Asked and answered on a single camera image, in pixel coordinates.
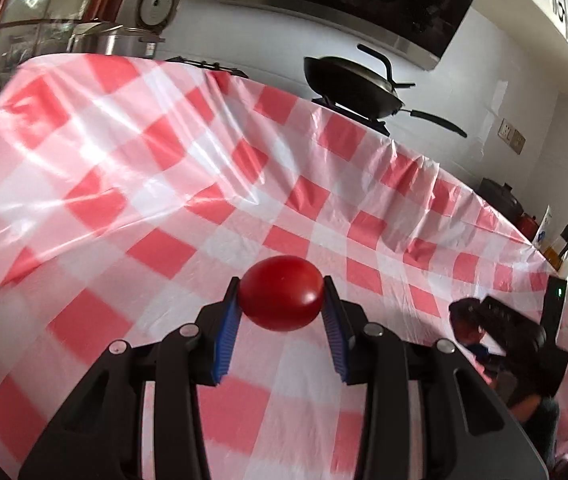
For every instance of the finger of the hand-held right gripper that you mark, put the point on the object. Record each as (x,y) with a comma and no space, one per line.
(488,356)
(501,317)

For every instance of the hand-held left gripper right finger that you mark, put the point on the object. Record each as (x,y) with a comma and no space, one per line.
(336,340)

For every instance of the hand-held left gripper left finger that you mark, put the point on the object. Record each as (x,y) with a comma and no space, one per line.
(226,340)

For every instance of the red tomato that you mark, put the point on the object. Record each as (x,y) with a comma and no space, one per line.
(279,290)

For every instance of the person's right hand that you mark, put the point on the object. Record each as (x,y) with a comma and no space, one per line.
(523,406)

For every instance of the red jar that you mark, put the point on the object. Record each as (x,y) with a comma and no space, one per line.
(528,224)

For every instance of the dark bottle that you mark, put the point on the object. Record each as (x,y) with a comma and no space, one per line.
(566,241)

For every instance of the white bottle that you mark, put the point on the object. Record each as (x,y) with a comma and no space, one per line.
(545,225)

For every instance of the dark clay pot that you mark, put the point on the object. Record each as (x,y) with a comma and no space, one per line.
(501,197)

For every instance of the red white checkered tablecloth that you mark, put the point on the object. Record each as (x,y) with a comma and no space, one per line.
(164,185)

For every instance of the black wok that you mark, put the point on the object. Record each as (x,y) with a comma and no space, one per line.
(348,85)

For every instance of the beige wall socket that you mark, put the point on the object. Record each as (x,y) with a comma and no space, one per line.
(517,142)

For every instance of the white wall socket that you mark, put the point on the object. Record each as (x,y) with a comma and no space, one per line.
(504,130)

